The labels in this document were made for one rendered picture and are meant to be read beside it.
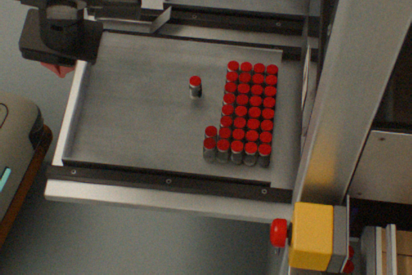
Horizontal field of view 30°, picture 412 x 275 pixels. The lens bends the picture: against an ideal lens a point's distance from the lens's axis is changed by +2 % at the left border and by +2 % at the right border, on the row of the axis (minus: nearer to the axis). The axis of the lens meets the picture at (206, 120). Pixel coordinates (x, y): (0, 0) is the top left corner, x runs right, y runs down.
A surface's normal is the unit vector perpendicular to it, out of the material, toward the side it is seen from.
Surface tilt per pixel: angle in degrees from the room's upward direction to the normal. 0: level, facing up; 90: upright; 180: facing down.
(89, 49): 9
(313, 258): 90
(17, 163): 90
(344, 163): 90
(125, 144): 0
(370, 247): 0
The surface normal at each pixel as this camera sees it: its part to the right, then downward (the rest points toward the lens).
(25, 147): 0.96, 0.24
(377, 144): -0.11, 0.85
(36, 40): 0.16, -0.49
